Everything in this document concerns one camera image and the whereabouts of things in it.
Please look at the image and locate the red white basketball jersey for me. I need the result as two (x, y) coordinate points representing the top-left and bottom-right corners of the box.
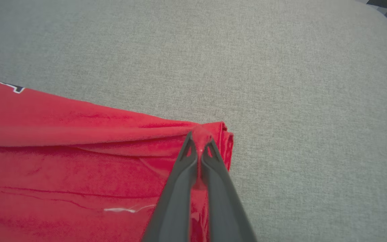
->
(0, 77), (234, 242)

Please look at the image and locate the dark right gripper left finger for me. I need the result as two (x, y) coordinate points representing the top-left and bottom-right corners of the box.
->
(141, 131), (199, 242)

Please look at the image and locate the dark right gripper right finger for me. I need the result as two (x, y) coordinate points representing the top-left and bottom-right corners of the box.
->
(201, 138), (258, 242)

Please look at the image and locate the grey fabric sofa cushion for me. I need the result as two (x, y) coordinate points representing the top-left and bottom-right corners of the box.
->
(0, 0), (387, 242)

